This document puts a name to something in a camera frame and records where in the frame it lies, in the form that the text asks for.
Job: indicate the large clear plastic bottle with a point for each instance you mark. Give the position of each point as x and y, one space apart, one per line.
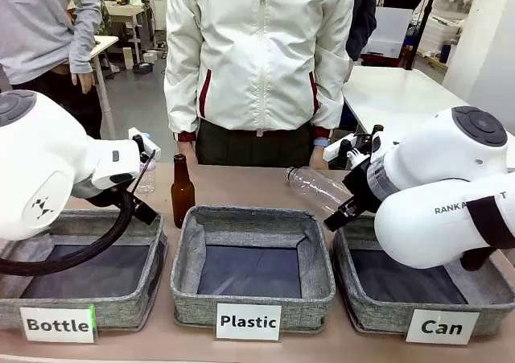
318 188

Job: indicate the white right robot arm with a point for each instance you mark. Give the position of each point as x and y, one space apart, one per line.
442 186

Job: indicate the white Plastic label card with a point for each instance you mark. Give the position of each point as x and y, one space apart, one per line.
248 322

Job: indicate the brown glass beer bottle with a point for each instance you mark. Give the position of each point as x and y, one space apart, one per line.
377 129
183 194

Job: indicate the white storage box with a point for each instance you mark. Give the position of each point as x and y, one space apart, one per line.
391 31

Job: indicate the large white work table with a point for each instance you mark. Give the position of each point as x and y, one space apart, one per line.
394 93

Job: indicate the bystander in grey sweater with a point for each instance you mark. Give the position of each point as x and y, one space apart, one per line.
36 29

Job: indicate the grey fabric basket marked Can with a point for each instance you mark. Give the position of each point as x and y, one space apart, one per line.
362 298

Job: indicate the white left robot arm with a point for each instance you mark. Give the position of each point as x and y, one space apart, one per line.
48 170

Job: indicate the person's left hand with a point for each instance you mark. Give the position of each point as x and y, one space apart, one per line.
319 159

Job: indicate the bystander's bare hand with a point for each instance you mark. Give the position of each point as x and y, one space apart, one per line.
84 82

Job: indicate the grey fabric basket marked Bottle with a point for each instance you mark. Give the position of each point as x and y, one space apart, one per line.
133 298

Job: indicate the person in white jacket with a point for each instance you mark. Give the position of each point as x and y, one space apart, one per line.
257 57

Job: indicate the grey sleeved bystander forearm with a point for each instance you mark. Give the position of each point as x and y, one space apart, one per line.
86 45

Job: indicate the dark blue flask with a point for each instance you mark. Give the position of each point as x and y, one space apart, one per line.
445 53

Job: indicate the bystander in dark jacket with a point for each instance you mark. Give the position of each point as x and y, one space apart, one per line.
362 17

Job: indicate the white background desk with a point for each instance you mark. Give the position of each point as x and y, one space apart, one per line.
126 17

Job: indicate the white sleeved right forearm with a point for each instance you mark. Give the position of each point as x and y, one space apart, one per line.
183 97

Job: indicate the small white table with leg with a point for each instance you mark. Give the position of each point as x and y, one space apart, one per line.
105 77

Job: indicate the person's right hand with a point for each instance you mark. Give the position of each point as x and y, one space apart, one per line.
185 151

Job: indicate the white sleeved left forearm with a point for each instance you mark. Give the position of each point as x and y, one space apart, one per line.
330 97

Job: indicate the small labelled water bottle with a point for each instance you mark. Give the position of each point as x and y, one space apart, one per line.
147 180

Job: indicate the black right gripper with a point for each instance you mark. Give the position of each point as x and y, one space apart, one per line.
364 182

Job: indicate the white Bottle label card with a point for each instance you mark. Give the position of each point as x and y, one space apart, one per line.
58 324

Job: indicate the light blue wrist watch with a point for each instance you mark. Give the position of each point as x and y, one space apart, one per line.
320 142

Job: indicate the grey fabric basket marked Plastic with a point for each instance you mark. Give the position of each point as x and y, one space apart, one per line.
249 298

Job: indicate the black tripod pole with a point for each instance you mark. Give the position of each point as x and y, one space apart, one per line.
420 25

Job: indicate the white Can label card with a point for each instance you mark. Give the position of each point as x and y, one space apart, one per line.
442 327

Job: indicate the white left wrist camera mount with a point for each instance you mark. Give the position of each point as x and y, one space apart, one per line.
147 145

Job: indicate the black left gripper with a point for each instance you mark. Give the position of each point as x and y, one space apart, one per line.
120 196

